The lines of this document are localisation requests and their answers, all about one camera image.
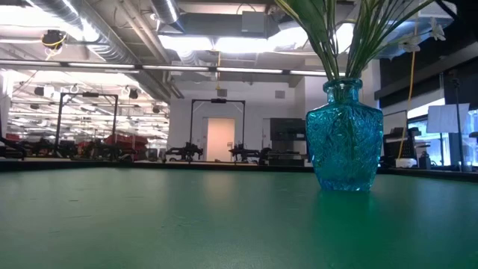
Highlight blue textured glass vase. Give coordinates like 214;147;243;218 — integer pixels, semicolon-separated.
305;77;385;193

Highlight white artificial flower bunch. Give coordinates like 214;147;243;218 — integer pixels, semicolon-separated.
345;0;448;81

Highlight white door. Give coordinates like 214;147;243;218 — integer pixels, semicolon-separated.
206;118;236;163

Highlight black cabinet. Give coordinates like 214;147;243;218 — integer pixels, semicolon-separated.
269;117;308;167

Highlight long ceiling light strip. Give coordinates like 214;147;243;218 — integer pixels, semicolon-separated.
0;58;347;78

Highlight red cases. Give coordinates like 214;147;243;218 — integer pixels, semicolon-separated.
104;133;149;152

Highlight grey ceiling box unit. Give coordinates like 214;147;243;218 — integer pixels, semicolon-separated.
240;10;268;35

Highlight whiteboard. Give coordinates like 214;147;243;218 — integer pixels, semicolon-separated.
382;110;409;136

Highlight white sign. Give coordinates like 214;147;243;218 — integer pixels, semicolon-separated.
426;103;471;135

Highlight black hanging device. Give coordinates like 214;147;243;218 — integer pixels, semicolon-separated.
40;28;68;61

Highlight black gantry frame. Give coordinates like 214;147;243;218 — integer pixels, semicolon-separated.
55;91;120;156
189;98;246;151

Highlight black table frame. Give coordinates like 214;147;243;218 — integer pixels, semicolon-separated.
0;158;478;185

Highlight silver round ceiling duct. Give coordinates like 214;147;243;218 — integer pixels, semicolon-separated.
151;0;184;33

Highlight silver rectangular ceiling duct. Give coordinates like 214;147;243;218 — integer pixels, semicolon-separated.
373;14;455;61

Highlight yellow hanging cord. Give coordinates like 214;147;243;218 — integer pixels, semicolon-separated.
396;14;419;160

